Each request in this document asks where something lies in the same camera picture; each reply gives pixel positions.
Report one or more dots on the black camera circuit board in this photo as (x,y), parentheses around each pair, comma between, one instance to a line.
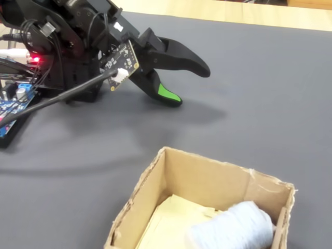
(120,62)

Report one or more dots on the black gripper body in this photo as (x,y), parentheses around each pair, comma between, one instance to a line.
(129,31)

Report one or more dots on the white rounded plastic piece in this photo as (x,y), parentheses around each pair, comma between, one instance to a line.
(14,53)

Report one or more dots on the blue controller circuit board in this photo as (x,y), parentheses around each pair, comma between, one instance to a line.
(13,109)

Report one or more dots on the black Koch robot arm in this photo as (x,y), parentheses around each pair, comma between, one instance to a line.
(70,39)

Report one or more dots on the dark gray textured mat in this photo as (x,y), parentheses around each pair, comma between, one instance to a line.
(233,109)

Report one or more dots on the light blue yarn block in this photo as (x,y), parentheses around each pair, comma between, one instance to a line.
(233,228)

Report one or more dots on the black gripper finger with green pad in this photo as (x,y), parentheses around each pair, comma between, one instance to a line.
(155,88)
(181,58)

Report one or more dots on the yellowish paper sheets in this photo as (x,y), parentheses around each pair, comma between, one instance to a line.
(168,220)

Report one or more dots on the brown cardboard box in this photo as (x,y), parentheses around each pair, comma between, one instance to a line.
(202,176)

